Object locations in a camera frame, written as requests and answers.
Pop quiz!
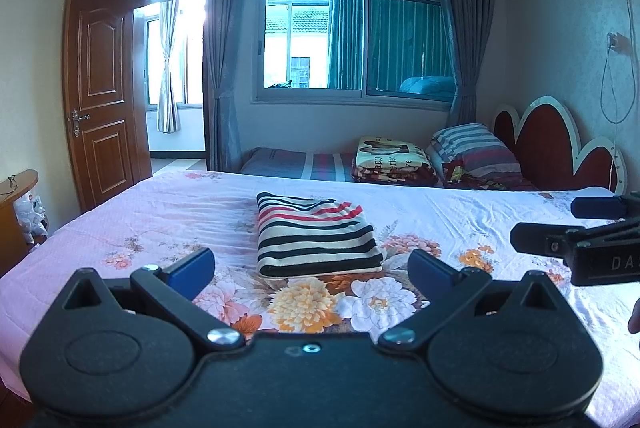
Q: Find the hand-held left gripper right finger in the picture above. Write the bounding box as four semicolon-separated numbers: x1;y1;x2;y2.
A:
377;249;569;350

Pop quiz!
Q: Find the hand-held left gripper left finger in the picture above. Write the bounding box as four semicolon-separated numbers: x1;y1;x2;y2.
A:
62;247;246;349

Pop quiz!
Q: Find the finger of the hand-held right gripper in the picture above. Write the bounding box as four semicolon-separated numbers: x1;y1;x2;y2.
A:
570;191;640;222
509;218;640;256

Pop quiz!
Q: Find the black white red striped shirt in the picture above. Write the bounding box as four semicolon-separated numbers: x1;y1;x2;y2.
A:
255;191;384;280

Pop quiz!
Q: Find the pink floral bed sheet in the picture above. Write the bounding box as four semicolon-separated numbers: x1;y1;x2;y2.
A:
0;169;640;424

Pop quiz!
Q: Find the red patterned blanket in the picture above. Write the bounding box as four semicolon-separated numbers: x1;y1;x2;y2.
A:
441;159;540;192

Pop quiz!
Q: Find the red scalloped headboard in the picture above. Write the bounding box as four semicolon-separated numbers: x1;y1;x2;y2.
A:
492;95;628;196

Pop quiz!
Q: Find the striped pillow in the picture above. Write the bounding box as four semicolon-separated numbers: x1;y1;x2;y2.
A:
425;123;522;180

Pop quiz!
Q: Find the folded printed blanket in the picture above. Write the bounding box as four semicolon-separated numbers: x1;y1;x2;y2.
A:
350;135;441;187

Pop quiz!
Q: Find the blue quilt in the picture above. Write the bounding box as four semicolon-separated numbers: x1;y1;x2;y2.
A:
399;75;457;103

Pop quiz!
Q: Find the wooden nightstand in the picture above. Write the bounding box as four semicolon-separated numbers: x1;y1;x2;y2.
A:
0;169;40;280

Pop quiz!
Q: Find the brown wooden door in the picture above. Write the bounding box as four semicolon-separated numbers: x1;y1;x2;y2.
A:
61;0;153;213

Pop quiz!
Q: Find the white sheer curtain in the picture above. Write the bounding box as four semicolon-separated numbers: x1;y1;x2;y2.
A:
156;0;182;135

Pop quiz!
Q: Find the teal inner curtain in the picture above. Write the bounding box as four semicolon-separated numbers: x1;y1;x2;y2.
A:
327;0;457;92

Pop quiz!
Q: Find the grey curtain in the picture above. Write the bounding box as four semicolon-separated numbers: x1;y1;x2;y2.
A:
422;0;482;129
202;0;262;173

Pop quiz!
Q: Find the large sliding window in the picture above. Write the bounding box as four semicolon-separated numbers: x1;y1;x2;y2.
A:
250;0;461;111

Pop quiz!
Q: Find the air conditioner power cable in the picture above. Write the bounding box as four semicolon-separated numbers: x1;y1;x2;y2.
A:
600;0;632;194

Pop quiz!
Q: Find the metal door handle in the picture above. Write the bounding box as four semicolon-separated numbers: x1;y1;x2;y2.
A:
70;109;91;139

